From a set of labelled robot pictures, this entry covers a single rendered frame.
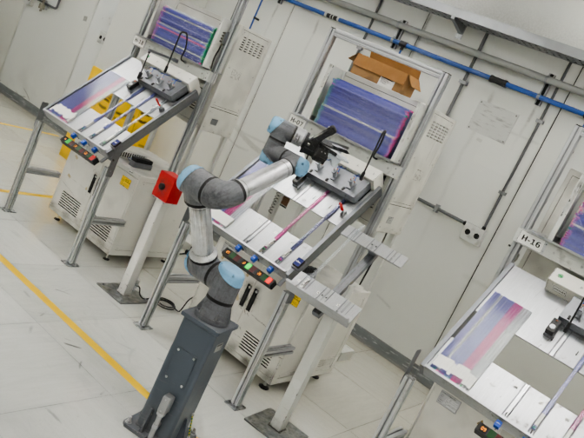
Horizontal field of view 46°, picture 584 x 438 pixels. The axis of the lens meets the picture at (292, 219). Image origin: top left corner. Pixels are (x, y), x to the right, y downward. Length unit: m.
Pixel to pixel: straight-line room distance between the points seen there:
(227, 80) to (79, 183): 1.20
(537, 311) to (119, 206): 2.60
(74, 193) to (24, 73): 3.79
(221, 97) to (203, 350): 2.21
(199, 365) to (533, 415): 1.31
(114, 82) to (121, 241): 1.03
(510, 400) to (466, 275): 2.12
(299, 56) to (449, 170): 1.66
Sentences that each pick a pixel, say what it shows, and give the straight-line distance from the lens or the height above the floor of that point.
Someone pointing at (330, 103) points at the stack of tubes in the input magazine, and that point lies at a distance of 3.77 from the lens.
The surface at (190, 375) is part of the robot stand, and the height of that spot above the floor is 0.33.
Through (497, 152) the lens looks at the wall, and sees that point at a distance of 4.95.
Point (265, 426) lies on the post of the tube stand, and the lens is 3.45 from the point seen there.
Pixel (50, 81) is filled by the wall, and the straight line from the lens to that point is 8.05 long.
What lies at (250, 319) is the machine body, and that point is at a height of 0.30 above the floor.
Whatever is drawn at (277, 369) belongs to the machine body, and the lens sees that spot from 3.69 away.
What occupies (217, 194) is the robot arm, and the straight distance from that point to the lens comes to 2.47.
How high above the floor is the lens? 1.56
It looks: 11 degrees down
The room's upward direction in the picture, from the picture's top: 25 degrees clockwise
